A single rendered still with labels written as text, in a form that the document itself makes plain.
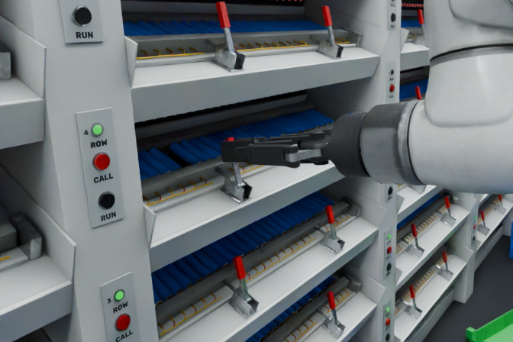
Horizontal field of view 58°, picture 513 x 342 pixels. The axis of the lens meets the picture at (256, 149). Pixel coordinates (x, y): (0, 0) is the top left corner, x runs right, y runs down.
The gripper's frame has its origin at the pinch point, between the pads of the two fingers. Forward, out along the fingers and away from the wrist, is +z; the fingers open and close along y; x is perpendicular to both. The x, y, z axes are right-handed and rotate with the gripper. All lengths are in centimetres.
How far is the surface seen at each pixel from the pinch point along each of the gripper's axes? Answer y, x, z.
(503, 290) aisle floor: 130, -82, 3
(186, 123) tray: 3.6, 4.3, 15.8
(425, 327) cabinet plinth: 85, -76, 15
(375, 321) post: 43, -50, 8
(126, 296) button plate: -21.8, -12.5, 1.4
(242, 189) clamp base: -1.0, -5.7, 0.8
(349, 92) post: 42.6, 3.9, 6.6
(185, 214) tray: -9.8, -6.8, 3.4
